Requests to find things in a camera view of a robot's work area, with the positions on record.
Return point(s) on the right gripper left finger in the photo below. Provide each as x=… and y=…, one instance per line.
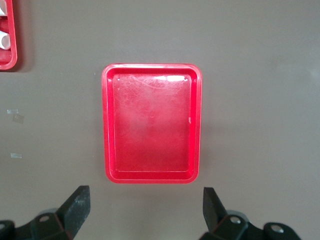
x=75, y=210

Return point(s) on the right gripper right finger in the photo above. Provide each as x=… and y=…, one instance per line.
x=212, y=212

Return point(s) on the clear tape strip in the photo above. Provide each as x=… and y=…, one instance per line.
x=16, y=155
x=12, y=111

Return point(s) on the plain red plastic tray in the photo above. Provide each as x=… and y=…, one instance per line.
x=152, y=140

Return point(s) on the red tray with pipe fittings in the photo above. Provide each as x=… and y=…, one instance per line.
x=11, y=37

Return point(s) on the white capped metal pipe fitting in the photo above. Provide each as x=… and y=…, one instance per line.
x=2, y=7
x=4, y=41

